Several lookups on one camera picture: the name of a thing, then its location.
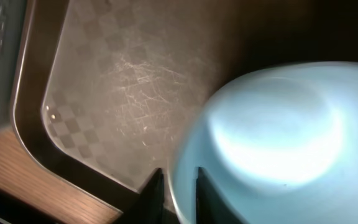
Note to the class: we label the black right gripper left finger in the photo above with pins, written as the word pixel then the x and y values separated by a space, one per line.
pixel 148 209

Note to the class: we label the brown serving tray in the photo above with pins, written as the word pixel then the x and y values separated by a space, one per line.
pixel 105 89

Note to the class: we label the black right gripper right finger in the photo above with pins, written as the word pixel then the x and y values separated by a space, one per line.
pixel 210 207

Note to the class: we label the light blue bowl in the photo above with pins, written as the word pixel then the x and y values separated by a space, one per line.
pixel 280 145

